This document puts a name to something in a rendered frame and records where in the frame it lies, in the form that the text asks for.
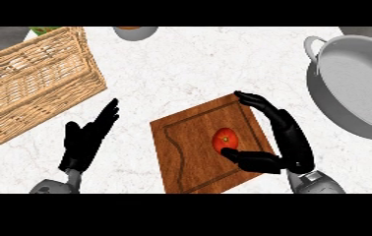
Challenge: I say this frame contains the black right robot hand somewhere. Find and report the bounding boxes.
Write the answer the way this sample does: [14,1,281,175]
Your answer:
[220,89,318,175]

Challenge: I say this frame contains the grey metal pot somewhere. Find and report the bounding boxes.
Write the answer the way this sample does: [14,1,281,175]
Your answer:
[303,34,372,141]

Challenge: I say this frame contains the dark grey flat object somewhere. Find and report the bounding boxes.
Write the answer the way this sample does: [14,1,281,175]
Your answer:
[0,27,33,51]

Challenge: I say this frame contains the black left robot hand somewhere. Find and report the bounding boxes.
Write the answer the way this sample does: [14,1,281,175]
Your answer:
[57,97,122,174]

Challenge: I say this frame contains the grey round cup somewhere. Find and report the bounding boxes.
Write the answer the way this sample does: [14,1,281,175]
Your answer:
[113,27,160,42]

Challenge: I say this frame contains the brown wooden cutting board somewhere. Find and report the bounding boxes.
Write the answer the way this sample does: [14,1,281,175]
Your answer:
[148,92,278,195]

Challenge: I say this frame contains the grey appliance corner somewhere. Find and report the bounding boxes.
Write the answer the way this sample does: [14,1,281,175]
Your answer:
[337,27,372,38]

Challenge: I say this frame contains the red tomato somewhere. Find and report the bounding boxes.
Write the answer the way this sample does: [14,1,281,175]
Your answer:
[212,127,241,154]

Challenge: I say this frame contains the green leafy vegetable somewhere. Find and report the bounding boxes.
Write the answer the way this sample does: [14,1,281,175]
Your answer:
[29,27,64,37]

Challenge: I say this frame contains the tan wicker basket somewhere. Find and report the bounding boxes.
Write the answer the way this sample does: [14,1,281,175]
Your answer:
[0,27,110,146]

